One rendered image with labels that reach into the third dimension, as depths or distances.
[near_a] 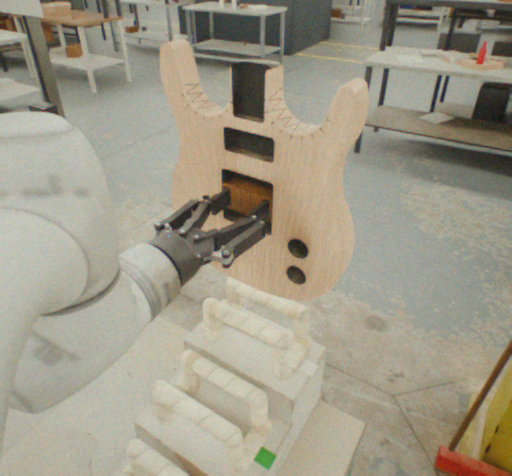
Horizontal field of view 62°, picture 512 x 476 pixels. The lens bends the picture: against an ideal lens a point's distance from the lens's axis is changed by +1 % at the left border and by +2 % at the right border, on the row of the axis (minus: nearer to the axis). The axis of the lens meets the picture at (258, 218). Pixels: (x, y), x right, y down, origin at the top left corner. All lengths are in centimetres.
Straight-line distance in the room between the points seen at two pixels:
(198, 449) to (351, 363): 154
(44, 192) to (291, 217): 40
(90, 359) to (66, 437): 64
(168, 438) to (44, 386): 50
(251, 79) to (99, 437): 80
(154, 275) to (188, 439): 47
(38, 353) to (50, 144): 20
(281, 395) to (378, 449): 129
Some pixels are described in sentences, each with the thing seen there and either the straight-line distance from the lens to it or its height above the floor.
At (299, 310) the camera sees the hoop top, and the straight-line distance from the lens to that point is 86.
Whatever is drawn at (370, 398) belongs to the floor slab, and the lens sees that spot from 225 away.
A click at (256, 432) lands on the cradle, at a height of 106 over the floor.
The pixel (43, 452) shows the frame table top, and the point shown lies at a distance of 110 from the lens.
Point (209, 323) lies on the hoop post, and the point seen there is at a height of 116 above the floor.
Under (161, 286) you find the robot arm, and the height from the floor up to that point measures 148.
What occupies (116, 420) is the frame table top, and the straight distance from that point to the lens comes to 109.
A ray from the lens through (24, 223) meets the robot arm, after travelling 35.
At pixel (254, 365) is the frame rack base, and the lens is 90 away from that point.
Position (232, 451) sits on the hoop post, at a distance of 82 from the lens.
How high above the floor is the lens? 182
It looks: 33 degrees down
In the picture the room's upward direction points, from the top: straight up
